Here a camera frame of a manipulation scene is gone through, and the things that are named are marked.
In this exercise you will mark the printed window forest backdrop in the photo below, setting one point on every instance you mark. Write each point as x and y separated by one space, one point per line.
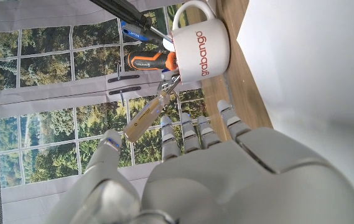
55 93

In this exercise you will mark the white mug with red print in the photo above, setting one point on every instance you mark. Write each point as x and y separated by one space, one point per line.
198 49

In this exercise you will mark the blue tool with white text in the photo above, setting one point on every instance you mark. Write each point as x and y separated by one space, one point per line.
134 31

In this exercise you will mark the white mug with tools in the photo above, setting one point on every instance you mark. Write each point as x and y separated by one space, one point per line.
148 60

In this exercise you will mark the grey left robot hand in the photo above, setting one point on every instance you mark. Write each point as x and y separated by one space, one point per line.
226 186

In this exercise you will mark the white paper sheet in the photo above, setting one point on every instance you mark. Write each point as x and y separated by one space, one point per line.
313 77

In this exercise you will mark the silver metal wrench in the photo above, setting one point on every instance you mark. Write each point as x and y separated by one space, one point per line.
169 84

